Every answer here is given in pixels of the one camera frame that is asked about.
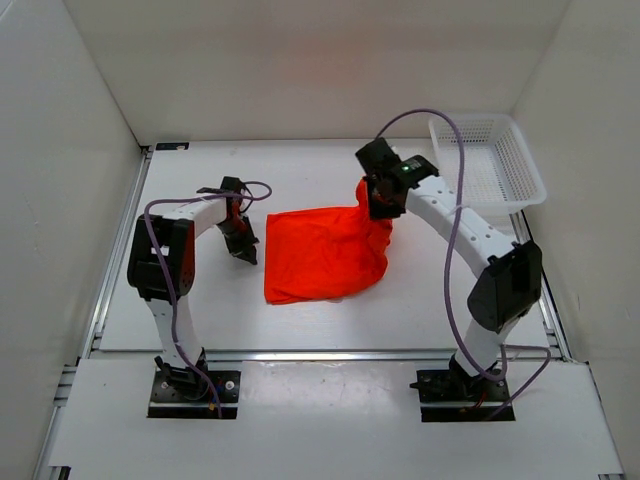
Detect right side aluminium rail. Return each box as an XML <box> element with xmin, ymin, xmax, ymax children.
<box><xmin>509</xmin><ymin>211</ymin><xmax>573</xmax><ymax>362</ymax></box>

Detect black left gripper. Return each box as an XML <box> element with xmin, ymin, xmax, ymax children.
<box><xmin>215</xmin><ymin>215</ymin><xmax>258</xmax><ymax>264</ymax></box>

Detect black corner bracket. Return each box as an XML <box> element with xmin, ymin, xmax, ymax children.
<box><xmin>155</xmin><ymin>142</ymin><xmax>190</xmax><ymax>151</ymax></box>

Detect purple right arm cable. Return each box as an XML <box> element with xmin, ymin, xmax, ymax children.
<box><xmin>374</xmin><ymin>109</ymin><xmax>554</xmax><ymax>421</ymax></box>

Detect orange shorts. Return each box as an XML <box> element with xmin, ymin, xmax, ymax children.
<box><xmin>264</xmin><ymin>180</ymin><xmax>393</xmax><ymax>305</ymax></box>

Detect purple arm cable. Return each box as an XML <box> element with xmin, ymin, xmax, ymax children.
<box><xmin>374</xmin><ymin>109</ymin><xmax>554</xmax><ymax>421</ymax></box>
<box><xmin>143</xmin><ymin>180</ymin><xmax>274</xmax><ymax>419</ymax></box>

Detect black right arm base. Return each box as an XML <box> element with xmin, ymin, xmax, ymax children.
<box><xmin>409</xmin><ymin>357</ymin><xmax>516</xmax><ymax>423</ymax></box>

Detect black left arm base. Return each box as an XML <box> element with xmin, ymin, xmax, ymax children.
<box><xmin>147</xmin><ymin>355</ymin><xmax>241</xmax><ymax>420</ymax></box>

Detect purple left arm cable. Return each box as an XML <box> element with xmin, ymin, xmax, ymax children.
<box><xmin>143</xmin><ymin>180</ymin><xmax>274</xmax><ymax>419</ymax></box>

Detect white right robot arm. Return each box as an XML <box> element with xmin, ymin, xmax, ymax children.
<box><xmin>356</xmin><ymin>138</ymin><xmax>542</xmax><ymax>400</ymax></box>

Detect left side aluminium rail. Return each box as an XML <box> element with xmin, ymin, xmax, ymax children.
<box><xmin>75</xmin><ymin>146</ymin><xmax>154</xmax><ymax>365</ymax></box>

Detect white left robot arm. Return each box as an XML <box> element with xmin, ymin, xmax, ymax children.
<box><xmin>126</xmin><ymin>176</ymin><xmax>272</xmax><ymax>400</ymax></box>

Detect white plastic mesh basket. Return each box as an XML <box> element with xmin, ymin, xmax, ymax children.
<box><xmin>429</xmin><ymin>114</ymin><xmax>547</xmax><ymax>216</ymax></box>

